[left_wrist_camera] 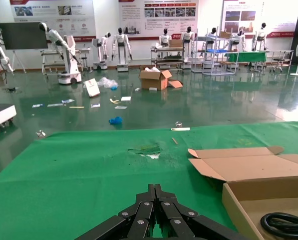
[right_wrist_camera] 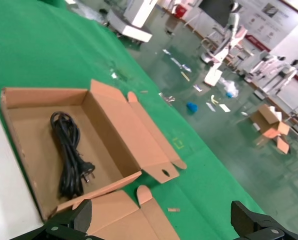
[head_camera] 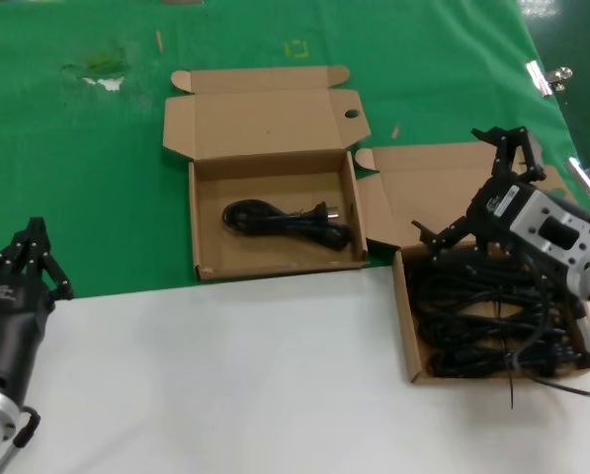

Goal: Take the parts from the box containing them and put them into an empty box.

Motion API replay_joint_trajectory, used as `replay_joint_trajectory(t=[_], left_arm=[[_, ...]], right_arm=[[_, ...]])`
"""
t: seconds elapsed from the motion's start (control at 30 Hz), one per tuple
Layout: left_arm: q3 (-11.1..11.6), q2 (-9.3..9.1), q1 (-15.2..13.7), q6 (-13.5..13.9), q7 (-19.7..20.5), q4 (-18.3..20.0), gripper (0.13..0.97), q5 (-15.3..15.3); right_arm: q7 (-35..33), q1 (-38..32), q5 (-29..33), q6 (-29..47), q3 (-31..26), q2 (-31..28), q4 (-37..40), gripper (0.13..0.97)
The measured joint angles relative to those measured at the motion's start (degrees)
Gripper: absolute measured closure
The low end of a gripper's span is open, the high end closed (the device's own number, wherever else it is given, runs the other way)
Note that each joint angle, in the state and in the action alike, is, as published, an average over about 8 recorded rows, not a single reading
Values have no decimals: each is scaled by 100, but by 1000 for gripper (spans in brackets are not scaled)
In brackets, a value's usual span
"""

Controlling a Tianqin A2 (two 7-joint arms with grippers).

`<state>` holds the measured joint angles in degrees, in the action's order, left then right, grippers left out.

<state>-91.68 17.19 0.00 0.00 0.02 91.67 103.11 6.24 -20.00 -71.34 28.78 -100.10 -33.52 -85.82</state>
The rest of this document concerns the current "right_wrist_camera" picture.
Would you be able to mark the curved yellow strip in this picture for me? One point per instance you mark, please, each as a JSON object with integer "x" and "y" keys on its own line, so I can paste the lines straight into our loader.
{"x": 212, "y": 98}

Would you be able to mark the large open cardboard carton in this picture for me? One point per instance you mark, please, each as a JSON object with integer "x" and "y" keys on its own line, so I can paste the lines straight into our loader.
{"x": 268, "y": 120}

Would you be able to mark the white paper sheet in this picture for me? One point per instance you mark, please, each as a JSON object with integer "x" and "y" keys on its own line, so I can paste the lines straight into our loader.
{"x": 224, "y": 108}

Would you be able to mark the small white scrap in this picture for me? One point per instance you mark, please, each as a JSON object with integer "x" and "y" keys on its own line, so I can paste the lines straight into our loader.
{"x": 243, "y": 113}

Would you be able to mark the small white box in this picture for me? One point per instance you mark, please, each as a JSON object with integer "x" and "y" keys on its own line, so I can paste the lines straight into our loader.
{"x": 256, "y": 126}

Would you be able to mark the open brown cardboard box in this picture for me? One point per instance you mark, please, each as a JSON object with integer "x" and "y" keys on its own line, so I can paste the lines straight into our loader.
{"x": 108, "y": 130}
{"x": 118, "y": 215}

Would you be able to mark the white humanoid robot black head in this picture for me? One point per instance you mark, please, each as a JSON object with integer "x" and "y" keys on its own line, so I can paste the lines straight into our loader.
{"x": 273, "y": 61}
{"x": 289, "y": 75}

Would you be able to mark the small blue item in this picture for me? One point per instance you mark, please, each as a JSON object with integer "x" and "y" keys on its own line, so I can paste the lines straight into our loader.
{"x": 229, "y": 95}

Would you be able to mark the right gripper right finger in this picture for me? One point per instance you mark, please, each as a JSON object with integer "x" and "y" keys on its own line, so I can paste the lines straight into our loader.
{"x": 253, "y": 225}

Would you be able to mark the red box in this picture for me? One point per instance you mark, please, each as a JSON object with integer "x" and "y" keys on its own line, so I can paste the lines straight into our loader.
{"x": 180, "y": 10}

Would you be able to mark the silver binder clip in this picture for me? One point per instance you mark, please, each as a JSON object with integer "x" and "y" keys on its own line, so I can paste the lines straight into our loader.
{"x": 166, "y": 98}

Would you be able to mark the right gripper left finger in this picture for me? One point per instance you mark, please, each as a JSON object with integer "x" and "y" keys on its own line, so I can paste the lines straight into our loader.
{"x": 64, "y": 222}

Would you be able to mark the straight yellow strip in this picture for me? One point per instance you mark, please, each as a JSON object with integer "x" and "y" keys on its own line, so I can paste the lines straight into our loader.
{"x": 185, "y": 75}

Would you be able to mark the small printed paper packet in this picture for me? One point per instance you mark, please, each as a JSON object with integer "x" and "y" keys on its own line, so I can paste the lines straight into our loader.
{"x": 175, "y": 61}
{"x": 166, "y": 51}
{"x": 209, "y": 106}
{"x": 186, "y": 68}
{"x": 197, "y": 88}

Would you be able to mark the crumpled blue glove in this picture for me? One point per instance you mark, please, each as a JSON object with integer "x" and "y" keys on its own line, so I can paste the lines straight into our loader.
{"x": 192, "y": 107}

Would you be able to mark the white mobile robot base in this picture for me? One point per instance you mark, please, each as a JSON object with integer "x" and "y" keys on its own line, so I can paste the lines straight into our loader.
{"x": 132, "y": 25}

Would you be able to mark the black display on stand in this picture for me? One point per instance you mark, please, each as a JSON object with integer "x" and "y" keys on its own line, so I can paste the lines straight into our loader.
{"x": 213, "y": 8}

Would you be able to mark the green table cloth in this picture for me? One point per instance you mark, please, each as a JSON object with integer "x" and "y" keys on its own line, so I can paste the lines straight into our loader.
{"x": 51, "y": 50}

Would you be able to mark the short wooden piece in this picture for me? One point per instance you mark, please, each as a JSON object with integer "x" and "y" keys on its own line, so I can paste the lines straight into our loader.
{"x": 173, "y": 210}

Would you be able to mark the white wall info poster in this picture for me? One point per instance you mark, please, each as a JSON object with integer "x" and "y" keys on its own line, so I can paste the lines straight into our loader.
{"x": 276, "y": 27}

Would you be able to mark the white and red carton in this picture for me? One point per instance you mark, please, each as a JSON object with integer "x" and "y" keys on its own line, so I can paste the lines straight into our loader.
{"x": 212, "y": 78}

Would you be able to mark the leaning white humanoid robot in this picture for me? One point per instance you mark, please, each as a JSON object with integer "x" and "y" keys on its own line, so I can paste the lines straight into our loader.
{"x": 223, "y": 51}

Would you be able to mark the clear plastic bag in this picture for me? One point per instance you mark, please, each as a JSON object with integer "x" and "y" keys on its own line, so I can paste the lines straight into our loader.
{"x": 229, "y": 86}

